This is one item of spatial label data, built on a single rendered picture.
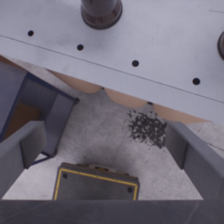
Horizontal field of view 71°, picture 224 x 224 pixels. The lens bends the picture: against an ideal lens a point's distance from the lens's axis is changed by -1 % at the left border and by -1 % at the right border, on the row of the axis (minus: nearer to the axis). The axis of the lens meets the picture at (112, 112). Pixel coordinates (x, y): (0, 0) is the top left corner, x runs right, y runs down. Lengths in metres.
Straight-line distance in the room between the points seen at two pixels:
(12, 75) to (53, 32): 0.69
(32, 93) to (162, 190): 1.46
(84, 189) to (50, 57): 1.24
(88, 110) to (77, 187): 0.74
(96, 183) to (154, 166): 0.62
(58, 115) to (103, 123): 0.46
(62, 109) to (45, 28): 1.33
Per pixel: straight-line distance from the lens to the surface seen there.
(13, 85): 1.02
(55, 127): 1.70
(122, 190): 1.42
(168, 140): 0.16
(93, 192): 1.46
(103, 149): 1.69
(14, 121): 1.14
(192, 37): 0.36
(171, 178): 1.77
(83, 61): 0.33
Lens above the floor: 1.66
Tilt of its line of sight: 81 degrees down
